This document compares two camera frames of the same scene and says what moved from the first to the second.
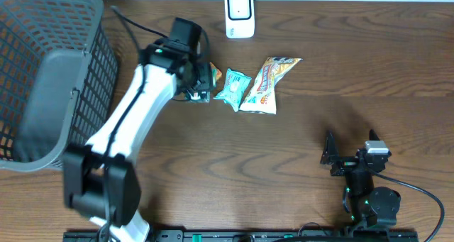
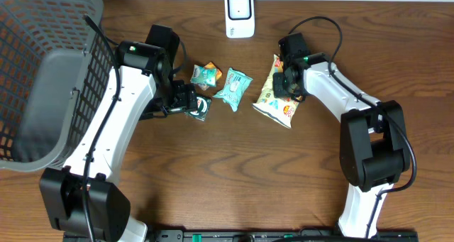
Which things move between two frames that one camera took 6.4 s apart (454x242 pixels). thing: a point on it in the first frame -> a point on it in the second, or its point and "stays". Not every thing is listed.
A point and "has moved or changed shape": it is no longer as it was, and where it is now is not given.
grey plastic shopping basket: [59, 71] stays
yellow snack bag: [262, 97] has moved or changed shape
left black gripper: [198, 94] -> [188, 98]
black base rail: [310, 235] stays
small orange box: [216, 74] stays
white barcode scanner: [240, 13] stays
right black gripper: [344, 162] -> [278, 91]
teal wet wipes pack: [235, 83] stays
